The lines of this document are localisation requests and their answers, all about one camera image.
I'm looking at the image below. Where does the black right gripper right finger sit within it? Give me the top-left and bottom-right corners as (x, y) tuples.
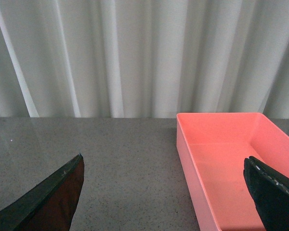
(243, 156), (289, 231)

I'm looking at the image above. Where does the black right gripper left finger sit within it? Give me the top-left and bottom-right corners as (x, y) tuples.
(0, 154), (84, 231)

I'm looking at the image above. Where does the pink plastic bin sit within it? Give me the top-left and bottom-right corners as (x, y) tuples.
(176, 113), (289, 231)

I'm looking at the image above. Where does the white pleated curtain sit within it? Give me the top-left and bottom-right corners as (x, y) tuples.
(0, 0), (289, 119)

